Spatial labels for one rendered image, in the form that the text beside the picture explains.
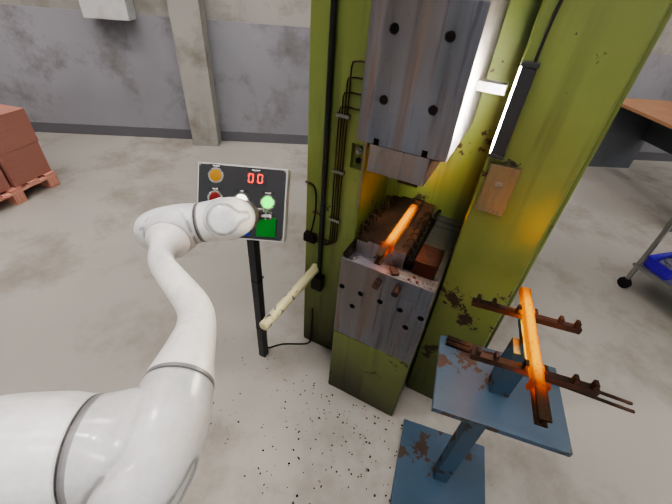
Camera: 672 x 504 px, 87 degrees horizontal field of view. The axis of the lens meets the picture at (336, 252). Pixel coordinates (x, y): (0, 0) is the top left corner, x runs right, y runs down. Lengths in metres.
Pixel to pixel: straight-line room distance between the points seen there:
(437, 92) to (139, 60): 4.19
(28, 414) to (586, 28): 1.30
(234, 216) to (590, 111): 0.97
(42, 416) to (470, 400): 1.08
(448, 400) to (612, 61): 1.02
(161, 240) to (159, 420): 0.48
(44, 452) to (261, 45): 4.33
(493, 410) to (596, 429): 1.26
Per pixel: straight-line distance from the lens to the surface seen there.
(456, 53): 1.07
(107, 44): 5.04
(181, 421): 0.51
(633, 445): 2.57
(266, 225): 1.37
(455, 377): 1.31
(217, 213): 0.85
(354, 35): 1.31
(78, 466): 0.52
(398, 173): 1.19
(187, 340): 0.59
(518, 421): 1.31
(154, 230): 0.91
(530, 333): 1.15
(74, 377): 2.44
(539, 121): 1.23
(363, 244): 1.38
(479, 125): 1.59
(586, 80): 1.21
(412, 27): 1.10
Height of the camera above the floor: 1.79
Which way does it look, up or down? 38 degrees down
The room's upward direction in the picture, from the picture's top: 5 degrees clockwise
